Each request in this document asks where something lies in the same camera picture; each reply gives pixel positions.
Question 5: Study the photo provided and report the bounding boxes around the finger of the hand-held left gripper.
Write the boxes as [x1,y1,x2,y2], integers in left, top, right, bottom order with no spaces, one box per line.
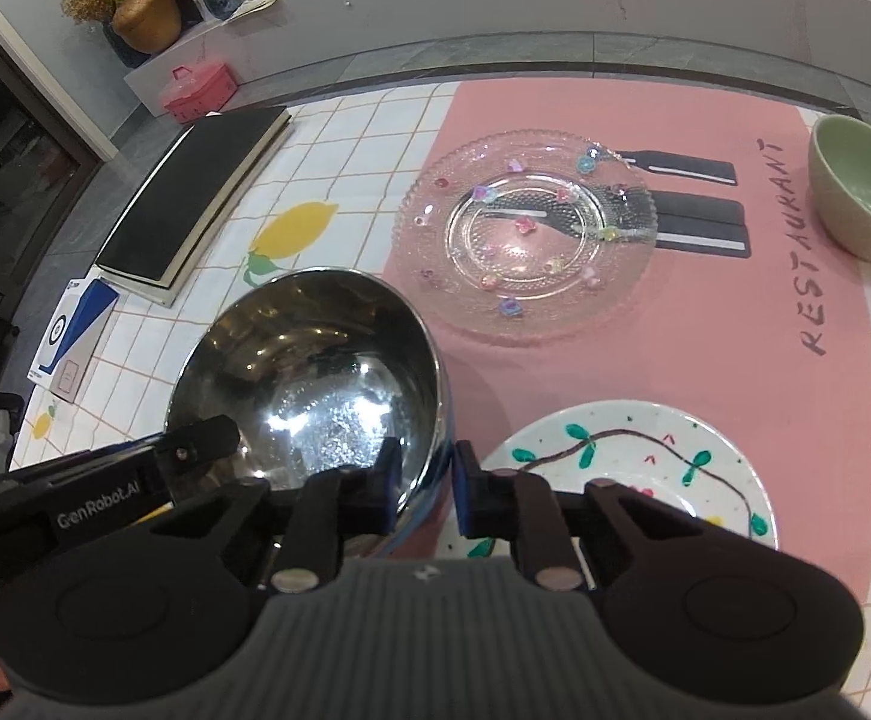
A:
[133,418,243,502]

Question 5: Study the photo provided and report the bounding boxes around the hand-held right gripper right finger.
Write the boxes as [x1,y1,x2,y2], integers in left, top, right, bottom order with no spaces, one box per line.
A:
[454,439,708,590]

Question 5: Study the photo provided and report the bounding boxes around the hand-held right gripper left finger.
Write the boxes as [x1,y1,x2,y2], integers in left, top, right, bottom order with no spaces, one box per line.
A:
[151,436,406,593]

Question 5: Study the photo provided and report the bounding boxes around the stainless steel bowl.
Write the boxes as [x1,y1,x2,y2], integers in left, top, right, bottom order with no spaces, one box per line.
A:
[165,268,455,557]

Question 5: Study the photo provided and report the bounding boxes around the clear glass plate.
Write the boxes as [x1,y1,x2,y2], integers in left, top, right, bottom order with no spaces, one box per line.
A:
[392,130,659,346]

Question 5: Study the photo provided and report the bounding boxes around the white painted ceramic plate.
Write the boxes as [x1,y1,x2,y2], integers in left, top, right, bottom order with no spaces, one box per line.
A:
[435,399,779,563]

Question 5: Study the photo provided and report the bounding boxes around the blue and white box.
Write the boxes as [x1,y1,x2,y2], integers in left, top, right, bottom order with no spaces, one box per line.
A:
[26,277,121,402]

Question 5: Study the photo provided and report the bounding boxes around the black hardcover book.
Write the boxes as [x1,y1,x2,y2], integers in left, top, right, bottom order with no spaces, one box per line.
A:
[95,106,294,308]

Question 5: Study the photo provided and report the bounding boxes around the pink printed placemat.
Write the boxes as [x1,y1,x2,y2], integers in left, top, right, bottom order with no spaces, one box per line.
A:
[382,79,871,605]

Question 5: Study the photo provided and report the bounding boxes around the checked lemon print tablecloth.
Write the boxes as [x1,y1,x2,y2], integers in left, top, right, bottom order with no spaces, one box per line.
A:
[11,79,871,662]

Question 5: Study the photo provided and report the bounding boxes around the dark glass door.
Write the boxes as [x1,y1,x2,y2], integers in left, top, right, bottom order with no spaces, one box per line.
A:
[0,0,100,316]

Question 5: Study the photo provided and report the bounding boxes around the pink plastic basket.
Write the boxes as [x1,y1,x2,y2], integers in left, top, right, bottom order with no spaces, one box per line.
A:
[161,64,237,123]

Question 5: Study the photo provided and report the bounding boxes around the golden round vase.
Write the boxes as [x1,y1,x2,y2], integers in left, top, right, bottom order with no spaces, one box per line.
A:
[111,0,182,55]

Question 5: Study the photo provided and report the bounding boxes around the loose papers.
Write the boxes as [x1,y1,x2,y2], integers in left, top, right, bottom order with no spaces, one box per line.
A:
[225,0,295,20]

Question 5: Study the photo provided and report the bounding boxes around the white marble tv bench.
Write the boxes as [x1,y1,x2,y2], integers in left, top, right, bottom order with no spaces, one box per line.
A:
[124,0,871,119]

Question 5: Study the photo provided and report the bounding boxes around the green ceramic bowl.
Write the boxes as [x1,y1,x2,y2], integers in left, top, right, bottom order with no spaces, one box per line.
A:
[809,114,871,265]

